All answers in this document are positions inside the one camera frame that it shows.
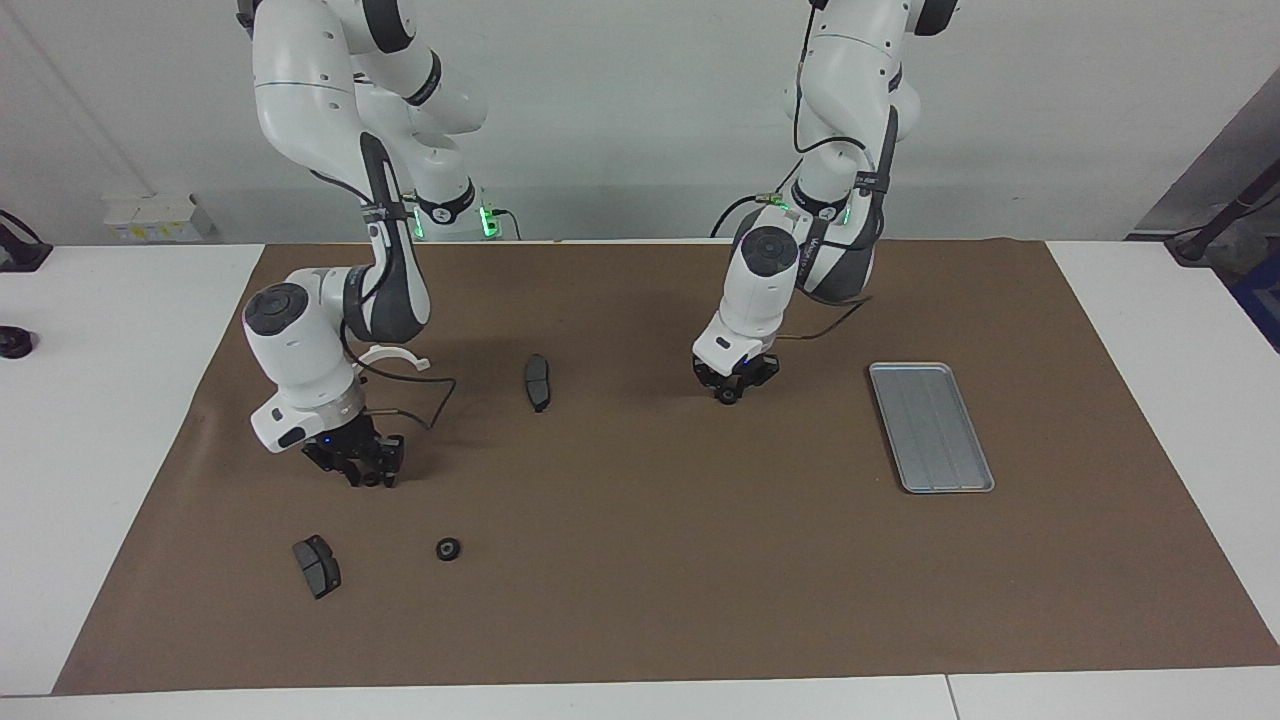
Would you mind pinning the white wall power box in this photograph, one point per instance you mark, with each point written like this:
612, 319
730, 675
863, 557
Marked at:
160, 217

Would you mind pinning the dark grey brake pad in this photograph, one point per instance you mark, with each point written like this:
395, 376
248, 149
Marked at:
317, 566
538, 382

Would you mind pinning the black desk clamp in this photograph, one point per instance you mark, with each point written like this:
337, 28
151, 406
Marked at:
25, 255

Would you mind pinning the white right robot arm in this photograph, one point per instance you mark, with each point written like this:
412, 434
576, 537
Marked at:
300, 350

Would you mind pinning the blue crate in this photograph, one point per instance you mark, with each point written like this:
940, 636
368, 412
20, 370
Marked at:
1262, 300

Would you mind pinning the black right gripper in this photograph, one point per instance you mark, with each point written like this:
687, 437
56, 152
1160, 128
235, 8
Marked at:
360, 450

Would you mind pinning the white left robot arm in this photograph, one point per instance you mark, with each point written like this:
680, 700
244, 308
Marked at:
765, 290

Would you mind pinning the brown table mat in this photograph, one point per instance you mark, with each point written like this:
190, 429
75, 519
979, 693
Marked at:
700, 550

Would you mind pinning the silver metal tray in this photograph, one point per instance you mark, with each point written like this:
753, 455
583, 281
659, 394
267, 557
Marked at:
930, 430

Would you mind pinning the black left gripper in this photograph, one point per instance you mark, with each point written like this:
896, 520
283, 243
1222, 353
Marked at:
740, 375

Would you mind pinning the black stand foot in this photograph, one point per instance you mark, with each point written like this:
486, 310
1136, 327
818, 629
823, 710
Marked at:
1190, 248

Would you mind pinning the black round knob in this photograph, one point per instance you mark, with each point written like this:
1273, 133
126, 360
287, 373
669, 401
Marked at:
14, 343

